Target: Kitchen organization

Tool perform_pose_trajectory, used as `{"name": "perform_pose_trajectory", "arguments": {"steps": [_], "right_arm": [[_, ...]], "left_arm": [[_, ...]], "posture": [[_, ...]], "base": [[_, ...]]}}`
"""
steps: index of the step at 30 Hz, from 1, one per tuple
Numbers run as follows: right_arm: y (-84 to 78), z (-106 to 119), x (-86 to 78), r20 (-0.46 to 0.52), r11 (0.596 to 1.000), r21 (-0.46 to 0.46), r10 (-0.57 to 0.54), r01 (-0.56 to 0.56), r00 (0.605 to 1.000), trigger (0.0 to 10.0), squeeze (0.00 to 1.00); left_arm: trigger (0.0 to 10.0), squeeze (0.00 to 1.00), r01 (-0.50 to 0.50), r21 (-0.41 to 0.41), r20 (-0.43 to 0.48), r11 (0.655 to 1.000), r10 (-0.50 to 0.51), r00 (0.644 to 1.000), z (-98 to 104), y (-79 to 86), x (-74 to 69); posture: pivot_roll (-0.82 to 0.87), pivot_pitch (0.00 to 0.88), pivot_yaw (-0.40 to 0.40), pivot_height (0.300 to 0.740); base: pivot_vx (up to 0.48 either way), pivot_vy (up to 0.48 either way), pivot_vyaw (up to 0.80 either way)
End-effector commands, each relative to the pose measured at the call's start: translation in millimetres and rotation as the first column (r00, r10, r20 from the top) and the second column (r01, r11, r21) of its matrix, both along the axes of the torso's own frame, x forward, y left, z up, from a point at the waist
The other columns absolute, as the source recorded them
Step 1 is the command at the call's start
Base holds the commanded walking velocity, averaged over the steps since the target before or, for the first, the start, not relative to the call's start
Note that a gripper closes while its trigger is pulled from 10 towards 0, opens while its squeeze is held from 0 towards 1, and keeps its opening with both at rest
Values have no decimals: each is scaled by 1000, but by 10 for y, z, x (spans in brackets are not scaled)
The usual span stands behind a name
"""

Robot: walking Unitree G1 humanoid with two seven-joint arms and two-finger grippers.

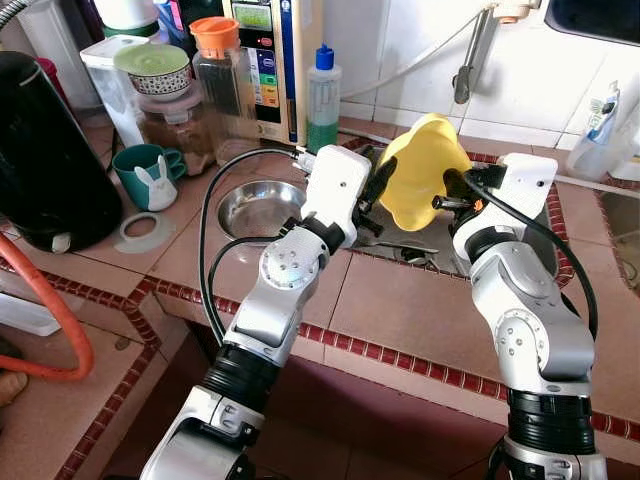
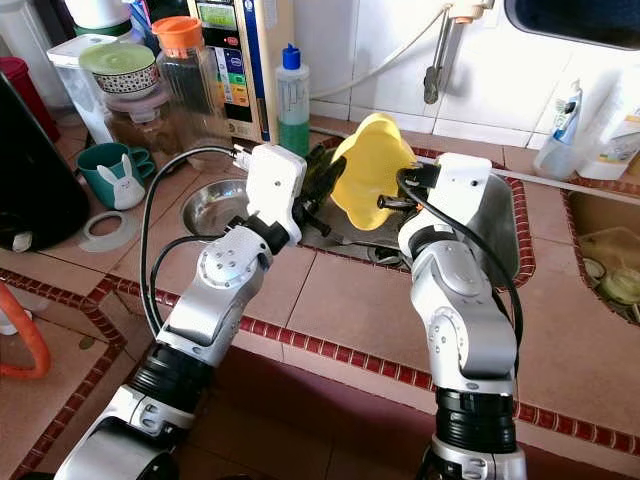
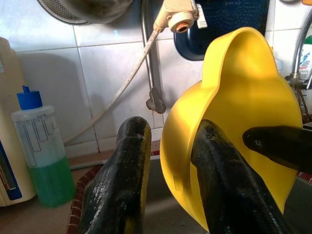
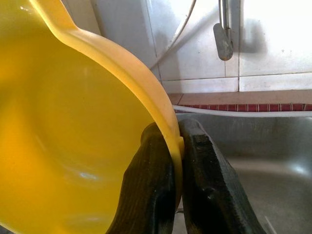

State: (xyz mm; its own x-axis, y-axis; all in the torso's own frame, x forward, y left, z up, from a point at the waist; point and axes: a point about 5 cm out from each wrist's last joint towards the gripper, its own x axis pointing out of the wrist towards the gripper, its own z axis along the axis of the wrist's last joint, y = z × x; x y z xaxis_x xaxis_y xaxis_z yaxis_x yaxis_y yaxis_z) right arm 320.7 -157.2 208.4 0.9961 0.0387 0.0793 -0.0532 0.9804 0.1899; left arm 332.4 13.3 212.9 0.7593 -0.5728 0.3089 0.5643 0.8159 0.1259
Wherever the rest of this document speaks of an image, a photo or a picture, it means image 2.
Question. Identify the dark blue tray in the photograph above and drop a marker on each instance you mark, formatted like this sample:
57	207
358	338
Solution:
575	20

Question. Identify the steel sink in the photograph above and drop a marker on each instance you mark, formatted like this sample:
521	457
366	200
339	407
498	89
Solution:
590	215
510	220

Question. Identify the white thermos jug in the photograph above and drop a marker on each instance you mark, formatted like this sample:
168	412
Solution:
97	15

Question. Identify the yellow plastic bowl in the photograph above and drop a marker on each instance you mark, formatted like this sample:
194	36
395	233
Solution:
372	175

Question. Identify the clear plastic cup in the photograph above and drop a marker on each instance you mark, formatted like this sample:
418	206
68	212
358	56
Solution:
558	160

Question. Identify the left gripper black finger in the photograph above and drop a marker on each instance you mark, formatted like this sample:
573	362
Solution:
325	180

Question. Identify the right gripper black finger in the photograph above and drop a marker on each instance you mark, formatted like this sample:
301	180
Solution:
415	177

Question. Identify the patterned bowl green lid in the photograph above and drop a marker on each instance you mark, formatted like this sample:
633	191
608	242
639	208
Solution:
117	62

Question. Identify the steel wall faucet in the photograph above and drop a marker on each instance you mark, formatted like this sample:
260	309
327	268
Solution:
437	80

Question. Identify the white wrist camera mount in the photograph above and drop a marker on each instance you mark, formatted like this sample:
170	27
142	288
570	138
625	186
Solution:
275	190
460	185

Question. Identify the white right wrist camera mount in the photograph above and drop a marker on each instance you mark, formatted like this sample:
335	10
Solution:
460	185

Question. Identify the shallow steel bowl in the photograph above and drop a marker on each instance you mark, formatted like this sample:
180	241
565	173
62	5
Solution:
215	208

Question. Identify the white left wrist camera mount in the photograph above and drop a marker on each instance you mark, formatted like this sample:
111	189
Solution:
275	190

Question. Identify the red canister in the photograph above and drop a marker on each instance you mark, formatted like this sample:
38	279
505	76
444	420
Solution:
25	85

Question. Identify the blue white tube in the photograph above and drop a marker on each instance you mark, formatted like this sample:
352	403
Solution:
568	110

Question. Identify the beige water ionizer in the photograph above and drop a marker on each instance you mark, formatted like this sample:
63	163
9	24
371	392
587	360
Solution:
275	60

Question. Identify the clear plastic container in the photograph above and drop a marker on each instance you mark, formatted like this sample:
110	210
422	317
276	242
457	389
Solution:
72	85

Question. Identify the green soap bottle blue cap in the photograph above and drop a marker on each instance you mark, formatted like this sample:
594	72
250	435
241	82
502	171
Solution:
293	130

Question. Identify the clear food container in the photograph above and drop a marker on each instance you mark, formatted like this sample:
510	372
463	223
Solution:
615	248

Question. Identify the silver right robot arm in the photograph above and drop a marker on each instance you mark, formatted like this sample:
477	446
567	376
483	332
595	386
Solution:
470	320

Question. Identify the drinking glass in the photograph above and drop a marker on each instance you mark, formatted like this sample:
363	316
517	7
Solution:
622	288

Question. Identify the glass jar pink lid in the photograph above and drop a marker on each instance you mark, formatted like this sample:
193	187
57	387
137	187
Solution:
145	130

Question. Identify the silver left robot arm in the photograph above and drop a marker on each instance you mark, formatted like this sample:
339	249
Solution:
220	290

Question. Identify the glass pitcher orange lid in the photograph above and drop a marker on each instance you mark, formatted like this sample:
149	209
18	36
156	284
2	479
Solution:
195	100

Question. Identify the white detergent bottle yellow cap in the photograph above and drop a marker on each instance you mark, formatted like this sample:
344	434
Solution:
615	135

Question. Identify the black kettle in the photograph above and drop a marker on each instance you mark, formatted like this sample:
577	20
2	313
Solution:
40	180

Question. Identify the green bunny mug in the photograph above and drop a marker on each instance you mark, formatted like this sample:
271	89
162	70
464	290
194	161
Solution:
98	170

